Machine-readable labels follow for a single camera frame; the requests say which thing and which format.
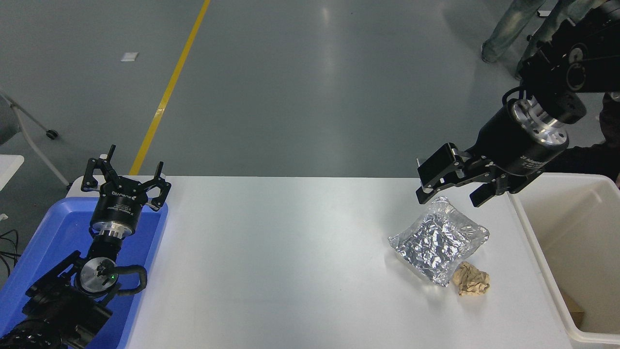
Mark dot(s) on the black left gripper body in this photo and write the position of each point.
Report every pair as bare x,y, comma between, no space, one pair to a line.
117,206

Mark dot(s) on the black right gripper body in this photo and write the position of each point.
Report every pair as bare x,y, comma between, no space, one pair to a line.
513,145

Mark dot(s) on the silver foil plate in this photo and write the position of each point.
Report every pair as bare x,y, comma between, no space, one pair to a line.
436,242

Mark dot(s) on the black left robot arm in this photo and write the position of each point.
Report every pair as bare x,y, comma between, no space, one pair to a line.
58,300

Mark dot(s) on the blue plastic tray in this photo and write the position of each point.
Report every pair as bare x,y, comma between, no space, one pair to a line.
53,232

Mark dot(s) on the person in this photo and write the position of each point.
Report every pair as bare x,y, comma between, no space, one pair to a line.
508,24
596,160

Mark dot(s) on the crumpled tan paper ball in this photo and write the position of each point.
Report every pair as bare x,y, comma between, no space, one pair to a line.
471,279

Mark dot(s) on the grey wheeled chair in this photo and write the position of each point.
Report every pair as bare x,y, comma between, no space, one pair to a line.
29,138

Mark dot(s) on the small white side table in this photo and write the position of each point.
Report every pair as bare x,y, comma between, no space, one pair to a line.
8,167

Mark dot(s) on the large pale plastic bin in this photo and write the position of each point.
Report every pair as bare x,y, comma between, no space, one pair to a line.
581,228

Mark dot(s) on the white paper scrap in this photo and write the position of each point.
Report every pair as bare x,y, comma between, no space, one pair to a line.
129,56

